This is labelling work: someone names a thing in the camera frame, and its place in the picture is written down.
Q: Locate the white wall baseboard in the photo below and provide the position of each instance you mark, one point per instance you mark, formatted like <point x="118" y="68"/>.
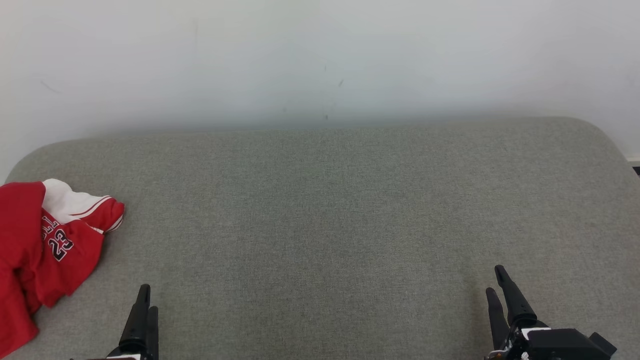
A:
<point x="634" y="160"/>

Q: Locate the grey fabric sofa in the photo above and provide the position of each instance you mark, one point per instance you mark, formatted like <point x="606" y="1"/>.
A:
<point x="320" y="225"/>

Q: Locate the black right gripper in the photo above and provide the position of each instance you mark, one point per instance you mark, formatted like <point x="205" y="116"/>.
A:
<point x="555" y="345"/>

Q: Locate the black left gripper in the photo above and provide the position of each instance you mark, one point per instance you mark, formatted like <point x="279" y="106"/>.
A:
<point x="127" y="357"/>

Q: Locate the red jersey with white sleeves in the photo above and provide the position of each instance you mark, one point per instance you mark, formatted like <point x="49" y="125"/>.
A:
<point x="75" y="255"/>

